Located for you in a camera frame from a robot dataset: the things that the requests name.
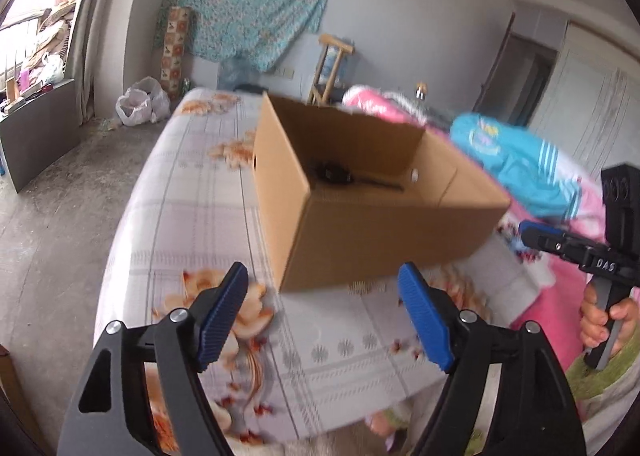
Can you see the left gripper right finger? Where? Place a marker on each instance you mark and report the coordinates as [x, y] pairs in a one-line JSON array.
[[535, 412]]

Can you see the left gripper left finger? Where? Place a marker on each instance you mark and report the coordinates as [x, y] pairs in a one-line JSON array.
[[110, 412]]

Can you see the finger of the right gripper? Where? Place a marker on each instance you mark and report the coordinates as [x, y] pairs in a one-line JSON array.
[[563, 244]]

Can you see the black wrist watch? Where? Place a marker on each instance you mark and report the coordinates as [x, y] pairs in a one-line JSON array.
[[336, 174]]

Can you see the person right hand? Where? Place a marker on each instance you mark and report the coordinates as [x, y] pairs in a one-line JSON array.
[[593, 321]]

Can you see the cyan striped jacket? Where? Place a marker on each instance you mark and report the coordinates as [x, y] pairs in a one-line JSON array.
[[544, 180]]

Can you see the white wardrobe door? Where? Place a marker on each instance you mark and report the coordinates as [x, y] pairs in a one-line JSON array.
[[590, 108]]

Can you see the floral bed sheet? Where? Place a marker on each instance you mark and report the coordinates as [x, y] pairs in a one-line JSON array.
[[296, 364]]

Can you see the brown cardboard box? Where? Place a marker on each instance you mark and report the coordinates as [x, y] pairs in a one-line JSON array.
[[319, 235]]

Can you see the white plastic bag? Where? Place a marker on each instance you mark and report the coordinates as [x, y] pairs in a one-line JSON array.
[[143, 102]]

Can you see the dark grey cabinet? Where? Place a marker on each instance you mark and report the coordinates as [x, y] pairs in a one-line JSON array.
[[39, 132]]

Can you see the wooden chair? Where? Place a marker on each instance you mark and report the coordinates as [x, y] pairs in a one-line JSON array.
[[325, 87]]

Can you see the patterned paper roll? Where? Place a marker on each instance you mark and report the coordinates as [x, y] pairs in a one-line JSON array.
[[174, 43]]

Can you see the grey curtain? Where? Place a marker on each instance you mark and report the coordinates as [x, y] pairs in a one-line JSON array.
[[82, 53]]

